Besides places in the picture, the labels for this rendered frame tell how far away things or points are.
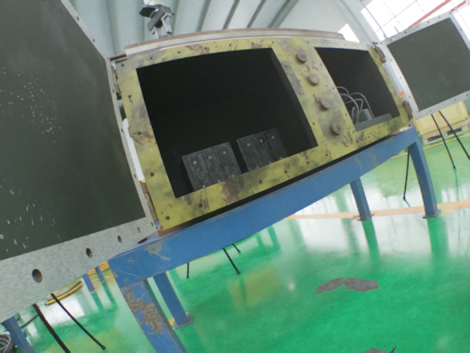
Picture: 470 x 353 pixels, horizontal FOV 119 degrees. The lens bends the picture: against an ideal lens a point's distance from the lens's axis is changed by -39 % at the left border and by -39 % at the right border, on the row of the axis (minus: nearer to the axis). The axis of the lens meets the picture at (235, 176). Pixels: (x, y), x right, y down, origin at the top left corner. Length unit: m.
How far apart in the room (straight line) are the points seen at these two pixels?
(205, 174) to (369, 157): 0.75
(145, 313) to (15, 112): 0.63
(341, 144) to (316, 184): 0.21
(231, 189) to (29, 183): 0.55
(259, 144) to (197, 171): 0.29
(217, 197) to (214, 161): 0.26
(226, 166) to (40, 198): 0.74
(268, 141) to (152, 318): 0.82
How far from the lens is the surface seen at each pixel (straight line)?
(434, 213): 1.77
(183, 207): 0.64
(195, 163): 0.87
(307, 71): 1.02
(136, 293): 0.72
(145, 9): 1.10
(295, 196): 0.80
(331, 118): 0.97
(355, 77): 1.63
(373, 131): 1.16
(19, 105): 0.30
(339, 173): 0.95
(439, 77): 1.65
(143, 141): 0.68
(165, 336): 0.78
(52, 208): 0.28
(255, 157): 0.95
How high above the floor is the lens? 0.70
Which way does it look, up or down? 3 degrees up
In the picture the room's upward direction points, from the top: 21 degrees counter-clockwise
